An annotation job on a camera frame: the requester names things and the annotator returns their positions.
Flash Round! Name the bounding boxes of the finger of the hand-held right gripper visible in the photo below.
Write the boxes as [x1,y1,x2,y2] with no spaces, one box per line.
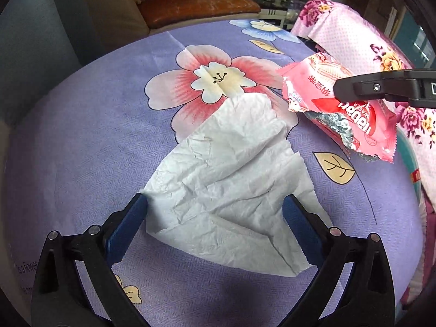
[333,70,436,103]

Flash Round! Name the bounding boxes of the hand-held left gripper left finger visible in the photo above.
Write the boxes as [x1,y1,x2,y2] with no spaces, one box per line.
[31,192,150,327]

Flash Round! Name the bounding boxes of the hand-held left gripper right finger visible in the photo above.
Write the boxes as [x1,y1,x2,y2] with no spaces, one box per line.
[279,194,396,327]

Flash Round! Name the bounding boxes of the pink snack wrapper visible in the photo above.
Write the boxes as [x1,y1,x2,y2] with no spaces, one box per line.
[277,53,398,165]

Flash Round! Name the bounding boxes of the teal plastic bin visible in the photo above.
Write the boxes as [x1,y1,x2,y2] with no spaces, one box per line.
[397,133,425,195]

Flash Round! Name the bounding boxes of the white tissue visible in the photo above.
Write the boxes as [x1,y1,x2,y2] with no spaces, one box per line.
[142,93,334,278]

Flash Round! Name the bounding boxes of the pink floral blanket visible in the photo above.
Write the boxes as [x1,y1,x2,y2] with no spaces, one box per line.
[290,0,436,310]

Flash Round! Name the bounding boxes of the purple floral bedsheet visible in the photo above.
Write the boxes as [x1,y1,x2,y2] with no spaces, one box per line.
[3,19,425,327]

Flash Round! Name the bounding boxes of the black media player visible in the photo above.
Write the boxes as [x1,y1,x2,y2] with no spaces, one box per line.
[245,0,319,29]

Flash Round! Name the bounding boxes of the brown leather seat cushion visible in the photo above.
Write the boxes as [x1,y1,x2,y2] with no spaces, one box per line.
[138,0,262,29]

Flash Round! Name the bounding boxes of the beige sofa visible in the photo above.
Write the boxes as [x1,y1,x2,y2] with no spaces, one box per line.
[83,0,263,36]

